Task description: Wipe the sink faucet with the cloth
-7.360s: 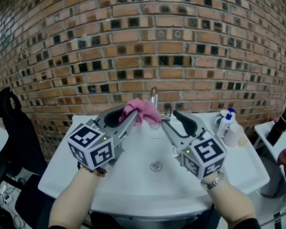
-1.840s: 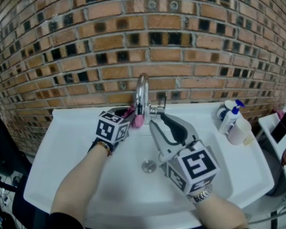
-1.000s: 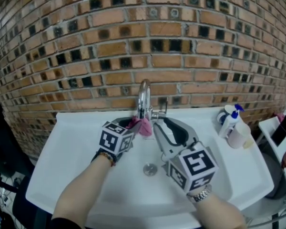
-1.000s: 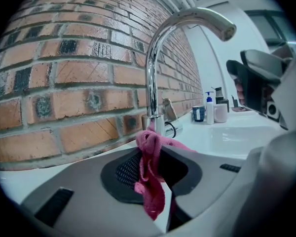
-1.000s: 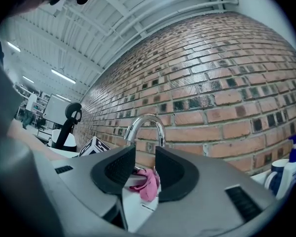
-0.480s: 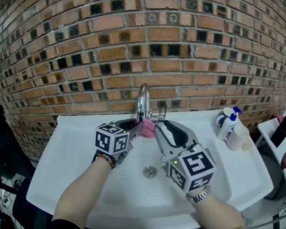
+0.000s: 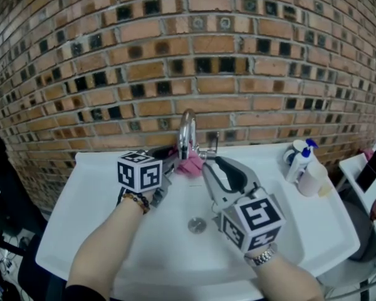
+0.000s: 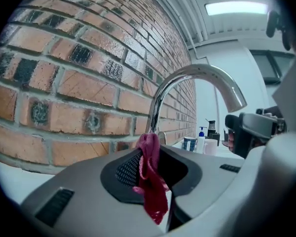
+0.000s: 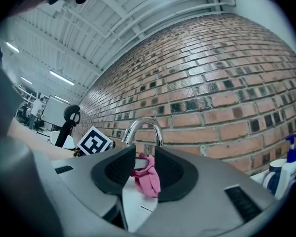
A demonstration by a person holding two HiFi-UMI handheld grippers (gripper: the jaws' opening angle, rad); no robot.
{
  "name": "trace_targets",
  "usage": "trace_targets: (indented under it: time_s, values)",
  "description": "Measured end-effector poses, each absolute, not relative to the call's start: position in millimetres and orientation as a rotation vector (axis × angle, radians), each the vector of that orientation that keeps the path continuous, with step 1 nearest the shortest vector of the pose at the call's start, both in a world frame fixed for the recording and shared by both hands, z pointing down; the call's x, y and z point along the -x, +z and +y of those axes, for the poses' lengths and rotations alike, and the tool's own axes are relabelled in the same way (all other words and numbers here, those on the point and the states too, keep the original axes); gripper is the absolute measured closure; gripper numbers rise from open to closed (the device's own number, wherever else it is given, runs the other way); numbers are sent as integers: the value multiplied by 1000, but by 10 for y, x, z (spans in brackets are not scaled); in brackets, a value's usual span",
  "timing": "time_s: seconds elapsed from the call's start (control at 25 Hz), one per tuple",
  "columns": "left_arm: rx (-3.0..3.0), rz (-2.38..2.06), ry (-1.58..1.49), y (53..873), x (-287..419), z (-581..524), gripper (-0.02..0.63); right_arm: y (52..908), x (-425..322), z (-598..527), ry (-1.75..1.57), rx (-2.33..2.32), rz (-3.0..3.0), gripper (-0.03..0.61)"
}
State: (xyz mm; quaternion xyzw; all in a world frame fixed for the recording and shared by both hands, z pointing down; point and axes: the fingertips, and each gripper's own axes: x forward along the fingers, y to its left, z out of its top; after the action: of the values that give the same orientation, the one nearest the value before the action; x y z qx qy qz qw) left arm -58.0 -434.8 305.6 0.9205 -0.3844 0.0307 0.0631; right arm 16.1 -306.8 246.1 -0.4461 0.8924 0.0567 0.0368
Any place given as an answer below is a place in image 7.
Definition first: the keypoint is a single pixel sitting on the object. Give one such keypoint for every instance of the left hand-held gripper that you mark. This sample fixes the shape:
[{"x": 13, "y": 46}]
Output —
[{"x": 139, "y": 176}]

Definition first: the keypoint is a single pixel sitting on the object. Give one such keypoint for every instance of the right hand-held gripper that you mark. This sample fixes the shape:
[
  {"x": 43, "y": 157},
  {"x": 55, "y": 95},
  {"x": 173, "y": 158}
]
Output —
[{"x": 257, "y": 218}]

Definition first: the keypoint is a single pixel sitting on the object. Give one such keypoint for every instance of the pink cloth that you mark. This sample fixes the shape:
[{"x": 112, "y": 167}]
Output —
[{"x": 191, "y": 166}]

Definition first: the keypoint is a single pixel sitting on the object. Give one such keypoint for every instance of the chrome faucet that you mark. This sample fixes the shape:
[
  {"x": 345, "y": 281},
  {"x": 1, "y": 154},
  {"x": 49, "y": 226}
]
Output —
[{"x": 185, "y": 130}]

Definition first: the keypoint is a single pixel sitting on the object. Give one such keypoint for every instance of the person's right forearm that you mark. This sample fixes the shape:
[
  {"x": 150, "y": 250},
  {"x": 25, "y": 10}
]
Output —
[{"x": 288, "y": 281}]

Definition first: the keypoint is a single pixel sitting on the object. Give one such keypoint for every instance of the person's left forearm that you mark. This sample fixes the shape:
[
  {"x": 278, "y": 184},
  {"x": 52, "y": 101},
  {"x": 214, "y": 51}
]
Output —
[{"x": 106, "y": 249}]

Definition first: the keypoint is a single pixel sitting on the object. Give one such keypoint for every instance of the metal sink drain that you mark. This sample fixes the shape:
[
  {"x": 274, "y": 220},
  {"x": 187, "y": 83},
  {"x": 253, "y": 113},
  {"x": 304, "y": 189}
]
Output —
[{"x": 196, "y": 225}]

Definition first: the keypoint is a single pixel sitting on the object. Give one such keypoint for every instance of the white bottle with blue pump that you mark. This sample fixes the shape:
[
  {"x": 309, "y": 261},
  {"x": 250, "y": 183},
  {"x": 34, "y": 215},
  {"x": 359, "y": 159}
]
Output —
[{"x": 297, "y": 166}]

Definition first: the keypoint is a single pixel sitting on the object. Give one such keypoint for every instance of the silver wristwatch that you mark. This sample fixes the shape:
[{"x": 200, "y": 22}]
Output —
[{"x": 263, "y": 256}]

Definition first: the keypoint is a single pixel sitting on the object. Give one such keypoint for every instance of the pale pink cup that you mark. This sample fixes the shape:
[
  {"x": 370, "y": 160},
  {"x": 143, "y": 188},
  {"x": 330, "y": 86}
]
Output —
[{"x": 312, "y": 182}]

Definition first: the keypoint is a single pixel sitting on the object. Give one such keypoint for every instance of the white ceramic sink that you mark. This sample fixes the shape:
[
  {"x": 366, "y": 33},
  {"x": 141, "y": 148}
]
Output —
[{"x": 91, "y": 218}]

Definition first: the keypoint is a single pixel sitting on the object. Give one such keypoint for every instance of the yellowish soap bar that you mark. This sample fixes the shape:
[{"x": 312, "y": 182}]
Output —
[{"x": 324, "y": 192}]

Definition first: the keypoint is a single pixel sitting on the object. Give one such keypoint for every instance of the white side shelf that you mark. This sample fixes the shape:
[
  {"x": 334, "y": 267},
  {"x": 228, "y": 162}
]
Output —
[{"x": 354, "y": 174}]

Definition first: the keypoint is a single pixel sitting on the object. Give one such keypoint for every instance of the small pink item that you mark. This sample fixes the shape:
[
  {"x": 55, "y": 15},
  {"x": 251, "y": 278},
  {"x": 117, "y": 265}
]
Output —
[{"x": 368, "y": 155}]

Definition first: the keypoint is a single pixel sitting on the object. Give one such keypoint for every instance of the black cylindrical object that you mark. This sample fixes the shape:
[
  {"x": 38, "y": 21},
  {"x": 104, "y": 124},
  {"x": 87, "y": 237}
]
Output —
[{"x": 371, "y": 171}]

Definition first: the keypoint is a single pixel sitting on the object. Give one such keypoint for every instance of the black office chair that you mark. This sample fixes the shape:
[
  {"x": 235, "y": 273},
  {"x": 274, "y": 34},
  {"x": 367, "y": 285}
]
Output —
[{"x": 9, "y": 193}]

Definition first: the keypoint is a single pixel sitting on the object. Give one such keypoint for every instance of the white power strip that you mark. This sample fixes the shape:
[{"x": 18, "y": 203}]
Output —
[{"x": 4, "y": 262}]

